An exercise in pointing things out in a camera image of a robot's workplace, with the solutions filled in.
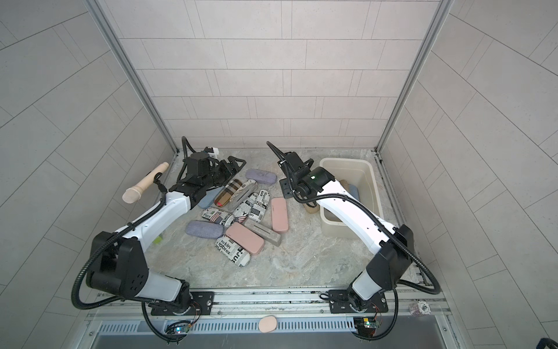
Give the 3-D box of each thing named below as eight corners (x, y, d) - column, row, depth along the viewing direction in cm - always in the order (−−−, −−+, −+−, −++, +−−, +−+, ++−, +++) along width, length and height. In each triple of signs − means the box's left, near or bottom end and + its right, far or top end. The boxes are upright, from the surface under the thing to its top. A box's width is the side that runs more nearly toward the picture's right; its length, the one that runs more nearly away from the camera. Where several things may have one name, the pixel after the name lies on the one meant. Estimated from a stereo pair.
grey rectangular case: (245, 228, 90) (242, 222, 85) (251, 220, 92) (249, 214, 88) (276, 249, 84) (275, 244, 80) (282, 240, 86) (282, 235, 82)
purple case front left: (187, 233, 88) (184, 229, 86) (193, 221, 91) (190, 218, 89) (220, 241, 86) (218, 237, 84) (225, 229, 89) (223, 225, 87)
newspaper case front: (213, 247, 85) (211, 244, 82) (223, 236, 88) (221, 232, 85) (243, 270, 80) (241, 267, 77) (252, 257, 83) (251, 254, 80)
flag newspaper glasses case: (203, 218, 91) (201, 215, 88) (210, 208, 94) (208, 205, 92) (228, 227, 88) (226, 224, 86) (234, 217, 91) (233, 213, 89)
